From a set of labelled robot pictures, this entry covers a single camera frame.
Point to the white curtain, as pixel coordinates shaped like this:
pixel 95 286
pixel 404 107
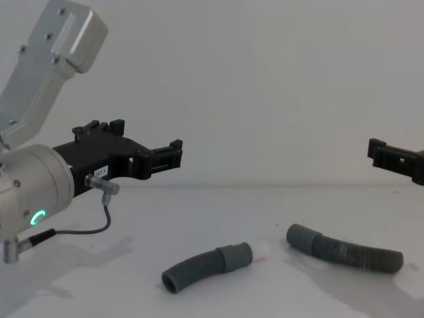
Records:
pixel 238 83

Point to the white table cloth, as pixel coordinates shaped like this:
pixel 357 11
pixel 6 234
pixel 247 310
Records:
pixel 212 298

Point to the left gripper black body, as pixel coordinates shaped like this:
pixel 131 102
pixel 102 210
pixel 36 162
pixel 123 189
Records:
pixel 96 155

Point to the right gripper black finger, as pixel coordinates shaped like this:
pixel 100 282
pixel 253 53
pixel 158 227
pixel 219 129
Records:
pixel 397 158

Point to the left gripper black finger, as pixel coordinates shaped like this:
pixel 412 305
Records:
pixel 114 126
pixel 165 159

